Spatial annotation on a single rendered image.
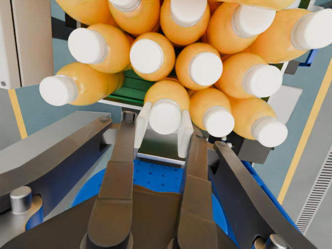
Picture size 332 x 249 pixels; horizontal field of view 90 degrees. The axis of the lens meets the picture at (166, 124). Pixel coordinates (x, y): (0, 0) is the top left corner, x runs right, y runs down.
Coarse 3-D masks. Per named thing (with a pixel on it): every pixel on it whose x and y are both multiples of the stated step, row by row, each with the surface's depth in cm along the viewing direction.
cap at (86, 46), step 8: (72, 32) 19; (80, 32) 19; (88, 32) 19; (72, 40) 20; (80, 40) 20; (88, 40) 20; (96, 40) 20; (72, 48) 20; (80, 48) 20; (88, 48) 20; (96, 48) 20; (104, 48) 21; (80, 56) 20; (88, 56) 20; (96, 56) 20
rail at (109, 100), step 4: (100, 100) 37; (104, 100) 37; (108, 100) 37; (112, 100) 37; (116, 100) 38; (120, 100) 38; (124, 100) 39; (112, 104) 37; (116, 104) 37; (120, 104) 37; (124, 104) 37; (128, 104) 37; (132, 104) 37; (136, 104) 38; (140, 104) 39; (132, 108) 37; (136, 108) 37; (140, 108) 37
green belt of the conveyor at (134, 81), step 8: (176, 56) 40; (128, 72) 42; (128, 80) 43; (136, 80) 43; (144, 80) 48; (128, 88) 43; (144, 88) 43; (112, 96) 44; (120, 96) 44; (128, 96) 44; (136, 96) 44; (144, 96) 44
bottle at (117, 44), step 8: (96, 24) 23; (104, 24) 24; (96, 32) 21; (104, 32) 22; (112, 32) 23; (120, 32) 25; (104, 40) 21; (112, 40) 23; (120, 40) 24; (128, 40) 27; (112, 48) 23; (120, 48) 24; (128, 48) 26; (104, 56) 22; (112, 56) 23; (120, 56) 25; (128, 56) 27; (88, 64) 24; (96, 64) 24; (104, 64) 24; (112, 64) 24; (120, 64) 26; (128, 64) 29; (104, 72) 26; (112, 72) 27
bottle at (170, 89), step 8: (160, 80) 29; (168, 80) 26; (176, 80) 29; (152, 88) 24; (160, 88) 23; (168, 88) 23; (176, 88) 23; (184, 88) 25; (152, 96) 23; (160, 96) 22; (168, 96) 22; (176, 96) 22; (184, 96) 23; (144, 104) 24; (152, 104) 22; (176, 104) 21; (184, 104) 23
